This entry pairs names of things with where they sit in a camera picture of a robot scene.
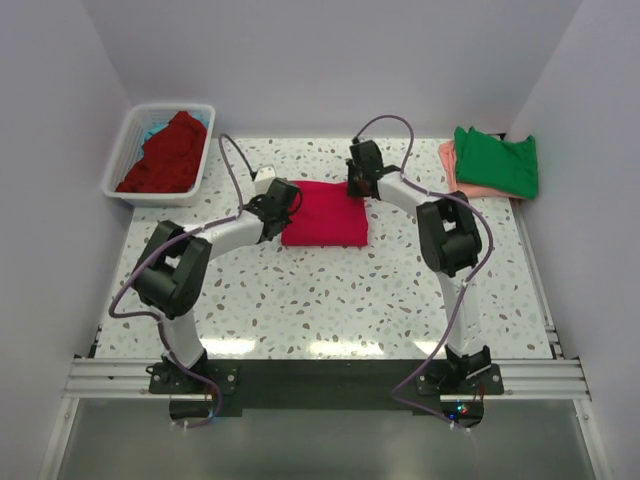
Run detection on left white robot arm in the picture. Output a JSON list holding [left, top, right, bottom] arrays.
[[131, 178, 303, 399]]

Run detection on dark red t-shirt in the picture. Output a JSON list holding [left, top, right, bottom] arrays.
[[116, 131, 208, 194]]

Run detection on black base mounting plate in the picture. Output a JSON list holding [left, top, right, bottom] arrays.
[[146, 358, 505, 426]]

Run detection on folded peach t-shirt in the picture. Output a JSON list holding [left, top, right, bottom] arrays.
[[438, 140, 523, 200]]

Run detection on white plastic laundry basket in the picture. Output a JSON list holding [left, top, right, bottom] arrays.
[[102, 102, 215, 207]]

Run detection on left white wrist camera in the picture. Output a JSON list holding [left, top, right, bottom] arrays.
[[253, 165, 277, 195]]

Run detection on folded green t-shirt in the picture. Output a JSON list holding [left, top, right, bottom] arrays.
[[453, 126, 539, 200]]

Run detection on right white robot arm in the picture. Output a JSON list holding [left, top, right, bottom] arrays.
[[346, 139, 491, 393]]

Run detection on pink red t-shirt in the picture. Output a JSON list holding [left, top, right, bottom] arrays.
[[281, 180, 369, 247]]

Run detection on light blue t-shirt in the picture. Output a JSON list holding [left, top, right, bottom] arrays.
[[143, 112, 209, 146]]

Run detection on aluminium rail frame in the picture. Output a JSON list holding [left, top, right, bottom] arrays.
[[42, 203, 612, 479]]

